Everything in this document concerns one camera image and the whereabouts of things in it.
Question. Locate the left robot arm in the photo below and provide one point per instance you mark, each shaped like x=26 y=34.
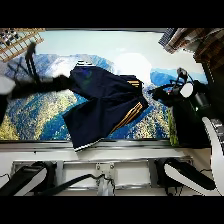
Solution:
x=30 y=88

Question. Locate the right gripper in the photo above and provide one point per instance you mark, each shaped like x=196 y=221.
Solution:
x=160 y=93

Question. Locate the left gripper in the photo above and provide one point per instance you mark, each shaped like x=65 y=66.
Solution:
x=61 y=82

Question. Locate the navy striped shorts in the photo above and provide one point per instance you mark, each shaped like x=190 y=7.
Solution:
x=103 y=106

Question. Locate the silver frame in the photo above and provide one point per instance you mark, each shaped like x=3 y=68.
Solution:
x=100 y=153

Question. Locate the wooden lattice rack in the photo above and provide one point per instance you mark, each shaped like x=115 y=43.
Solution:
x=18 y=41

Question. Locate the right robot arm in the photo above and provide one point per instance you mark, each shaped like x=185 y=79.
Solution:
x=213 y=140

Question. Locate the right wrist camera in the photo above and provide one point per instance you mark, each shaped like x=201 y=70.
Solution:
x=181 y=76

